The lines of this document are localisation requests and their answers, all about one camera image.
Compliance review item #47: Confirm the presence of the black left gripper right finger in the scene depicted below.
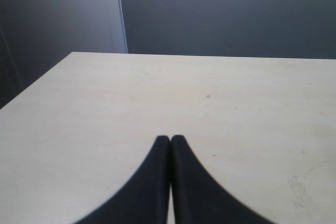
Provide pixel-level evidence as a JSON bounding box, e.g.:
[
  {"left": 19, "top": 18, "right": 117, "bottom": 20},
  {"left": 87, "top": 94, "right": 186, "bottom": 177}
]
[{"left": 171, "top": 135, "right": 271, "bottom": 223}]

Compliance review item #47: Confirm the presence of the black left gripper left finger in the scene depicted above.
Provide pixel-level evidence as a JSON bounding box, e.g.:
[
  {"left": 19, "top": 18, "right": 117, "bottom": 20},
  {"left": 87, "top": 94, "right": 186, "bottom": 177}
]
[{"left": 77, "top": 135, "right": 171, "bottom": 223}]

